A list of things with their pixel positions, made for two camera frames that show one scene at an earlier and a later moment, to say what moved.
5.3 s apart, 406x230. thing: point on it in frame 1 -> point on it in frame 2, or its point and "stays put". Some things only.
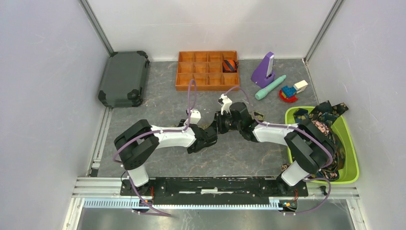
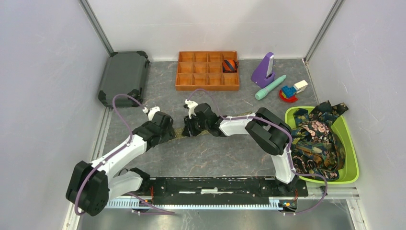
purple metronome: x=263 y=74 stays put
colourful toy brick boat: x=287 y=94 stays put
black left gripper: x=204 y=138 -> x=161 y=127
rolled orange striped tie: x=230 y=66 stays put
